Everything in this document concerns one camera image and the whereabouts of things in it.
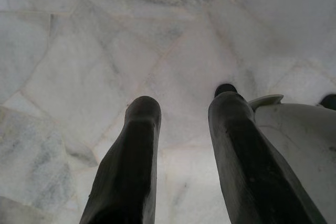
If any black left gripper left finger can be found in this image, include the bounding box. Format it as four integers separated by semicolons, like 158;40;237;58
79;95;162;224

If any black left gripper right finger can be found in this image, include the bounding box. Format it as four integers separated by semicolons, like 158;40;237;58
208;91;328;224

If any white robot left leg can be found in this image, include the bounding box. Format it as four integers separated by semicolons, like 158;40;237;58
248;94;336;224

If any black robot left foot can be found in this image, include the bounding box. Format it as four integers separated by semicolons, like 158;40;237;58
214;83;238;98

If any black robot foot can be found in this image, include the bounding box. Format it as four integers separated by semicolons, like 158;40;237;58
318;94;336;111
214;83;238;98

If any black robot right foot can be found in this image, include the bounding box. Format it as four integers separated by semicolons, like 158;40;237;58
318;94;336;111

